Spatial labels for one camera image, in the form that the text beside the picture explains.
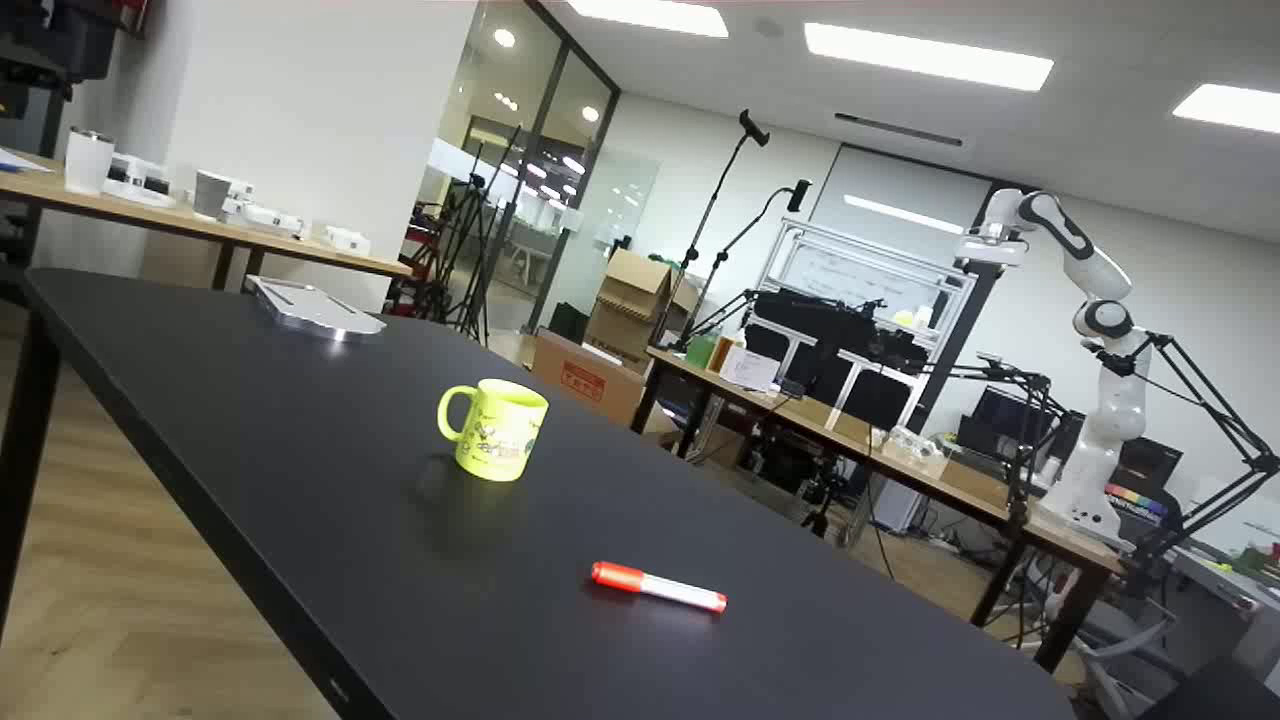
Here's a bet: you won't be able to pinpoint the long wooden desk black legs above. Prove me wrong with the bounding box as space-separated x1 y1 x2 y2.
628 343 1129 676

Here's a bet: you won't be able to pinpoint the black computer monitor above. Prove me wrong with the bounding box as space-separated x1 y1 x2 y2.
739 283 933 433

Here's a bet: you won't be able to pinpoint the yellow-green ceramic mug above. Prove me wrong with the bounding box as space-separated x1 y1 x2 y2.
431 376 551 489

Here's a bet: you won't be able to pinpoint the silver metal mounting plate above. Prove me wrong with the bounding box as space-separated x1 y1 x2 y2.
244 272 390 343

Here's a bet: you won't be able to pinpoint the white metal whiteboard frame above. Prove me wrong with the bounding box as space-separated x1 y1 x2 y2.
757 212 983 412

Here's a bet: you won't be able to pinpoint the white box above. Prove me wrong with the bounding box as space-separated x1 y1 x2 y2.
59 126 120 201

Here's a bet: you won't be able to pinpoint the tall black boom stand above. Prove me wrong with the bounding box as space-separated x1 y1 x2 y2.
669 102 776 352

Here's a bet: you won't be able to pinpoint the wooden side desk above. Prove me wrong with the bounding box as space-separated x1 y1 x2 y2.
0 158 420 296

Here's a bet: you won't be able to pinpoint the cardboard box with red label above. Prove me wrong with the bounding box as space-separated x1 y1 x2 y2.
526 327 651 433

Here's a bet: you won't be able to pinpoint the open brown cardboard box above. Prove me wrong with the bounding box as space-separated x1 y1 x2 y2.
579 249 680 367

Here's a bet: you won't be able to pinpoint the black camera tripod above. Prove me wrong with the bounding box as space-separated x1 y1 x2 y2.
420 125 526 341

